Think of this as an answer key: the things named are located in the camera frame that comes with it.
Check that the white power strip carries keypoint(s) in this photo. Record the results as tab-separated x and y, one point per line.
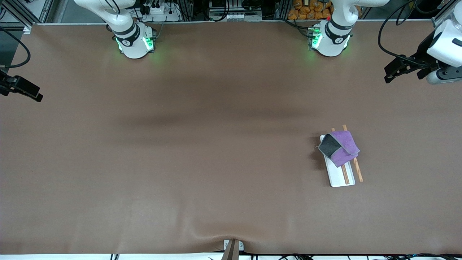
158	11

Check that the orange snack bags pile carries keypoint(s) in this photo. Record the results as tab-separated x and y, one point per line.
306	13

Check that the aluminium frame profile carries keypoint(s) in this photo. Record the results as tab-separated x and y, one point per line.
21	18
442	20

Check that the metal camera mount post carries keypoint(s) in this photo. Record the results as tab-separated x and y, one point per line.
231	252

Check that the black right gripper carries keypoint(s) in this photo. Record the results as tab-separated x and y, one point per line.
3	86

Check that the white rectangular tray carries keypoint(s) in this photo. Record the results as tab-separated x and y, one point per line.
337	177

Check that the purple microfibre towel grey edge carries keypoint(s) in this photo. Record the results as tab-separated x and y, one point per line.
343	148

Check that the brown table mat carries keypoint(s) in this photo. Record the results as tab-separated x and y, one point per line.
231	162

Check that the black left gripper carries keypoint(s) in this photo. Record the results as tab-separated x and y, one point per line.
422	55

